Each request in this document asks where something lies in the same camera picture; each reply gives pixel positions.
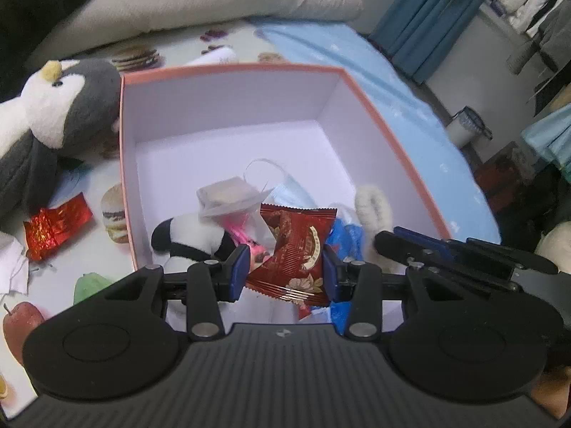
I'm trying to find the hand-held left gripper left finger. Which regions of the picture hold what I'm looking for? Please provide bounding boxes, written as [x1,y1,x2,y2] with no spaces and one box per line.
[103,244,251,340]

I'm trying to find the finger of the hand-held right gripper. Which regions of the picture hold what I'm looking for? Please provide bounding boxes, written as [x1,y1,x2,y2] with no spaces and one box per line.
[374,230,449,274]
[393,226,456,253]

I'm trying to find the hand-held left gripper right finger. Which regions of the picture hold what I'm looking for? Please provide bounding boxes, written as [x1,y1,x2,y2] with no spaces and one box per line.
[322,247,467,340]

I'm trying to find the pink packet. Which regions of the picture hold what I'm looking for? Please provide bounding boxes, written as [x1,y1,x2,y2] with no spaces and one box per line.
[224,215,274,265]

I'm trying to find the blue plastic packet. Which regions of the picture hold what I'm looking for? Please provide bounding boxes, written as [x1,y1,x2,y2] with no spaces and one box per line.
[327,218,365,336]

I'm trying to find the dark red snack packet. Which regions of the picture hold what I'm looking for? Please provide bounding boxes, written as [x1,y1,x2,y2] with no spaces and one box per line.
[244,203,338,308]

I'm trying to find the white fluffy plush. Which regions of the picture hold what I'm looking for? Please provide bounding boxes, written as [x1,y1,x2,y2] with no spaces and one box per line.
[354,184,394,274]

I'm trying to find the small panda plush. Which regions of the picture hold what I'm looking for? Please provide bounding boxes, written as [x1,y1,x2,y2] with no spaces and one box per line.
[151,213,242,269]

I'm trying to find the clear plastic snack bag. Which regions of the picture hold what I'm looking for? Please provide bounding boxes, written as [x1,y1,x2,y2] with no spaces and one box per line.
[196,177,274,224]

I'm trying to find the blue face mask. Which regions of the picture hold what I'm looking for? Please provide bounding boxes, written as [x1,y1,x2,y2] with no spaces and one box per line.
[243,158,318,211]

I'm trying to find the white box with orange rim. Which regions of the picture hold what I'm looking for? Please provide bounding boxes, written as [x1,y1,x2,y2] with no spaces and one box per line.
[120,65,452,324]

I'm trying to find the grey white penguin plush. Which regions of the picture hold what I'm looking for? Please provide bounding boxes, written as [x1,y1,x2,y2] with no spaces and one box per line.
[0,59,122,220]

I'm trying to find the cream fluffy cushion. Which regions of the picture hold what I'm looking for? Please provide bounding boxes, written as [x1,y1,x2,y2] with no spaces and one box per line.
[534,221,571,269]

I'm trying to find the white trash bin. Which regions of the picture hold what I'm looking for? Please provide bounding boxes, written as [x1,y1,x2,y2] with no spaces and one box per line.
[445,106,493,149]

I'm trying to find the blue star-print bedsheet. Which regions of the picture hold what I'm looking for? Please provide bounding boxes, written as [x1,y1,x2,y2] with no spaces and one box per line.
[258,22,501,245]

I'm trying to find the light blue cloth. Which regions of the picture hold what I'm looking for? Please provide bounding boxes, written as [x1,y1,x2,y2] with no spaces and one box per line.
[521,102,571,171]

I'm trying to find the red foil packet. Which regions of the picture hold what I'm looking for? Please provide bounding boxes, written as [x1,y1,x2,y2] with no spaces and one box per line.
[23,192,94,263]

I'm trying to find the blue curtain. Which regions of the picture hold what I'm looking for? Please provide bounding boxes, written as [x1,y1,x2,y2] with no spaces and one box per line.
[369,0,497,86]

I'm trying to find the white tissue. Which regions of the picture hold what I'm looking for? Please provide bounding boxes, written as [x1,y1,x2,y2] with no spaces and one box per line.
[0,231,31,296]

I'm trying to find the grey pillow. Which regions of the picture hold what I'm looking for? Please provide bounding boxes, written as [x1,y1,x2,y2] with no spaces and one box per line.
[24,0,364,71]

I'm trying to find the black jacket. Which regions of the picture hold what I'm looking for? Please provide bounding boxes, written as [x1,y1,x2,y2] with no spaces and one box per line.
[0,0,108,104]

